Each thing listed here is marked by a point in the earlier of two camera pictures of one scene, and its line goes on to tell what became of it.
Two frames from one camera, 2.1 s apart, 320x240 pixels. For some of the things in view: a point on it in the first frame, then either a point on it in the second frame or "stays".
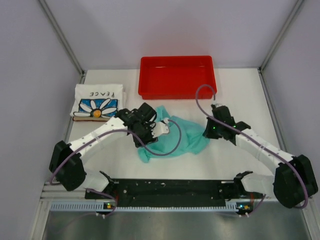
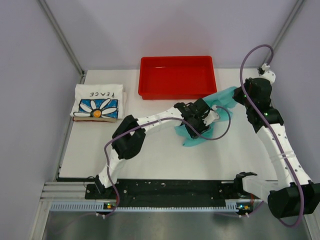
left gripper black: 149,139 → 202,128
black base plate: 173,191 stays
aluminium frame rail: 51,191 stays
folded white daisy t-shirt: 98,100 stays
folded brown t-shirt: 91,118 stays
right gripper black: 207,133 → 237,95
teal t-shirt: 193,140 → 225,99
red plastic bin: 176,77 stays
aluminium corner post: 277,43 stays
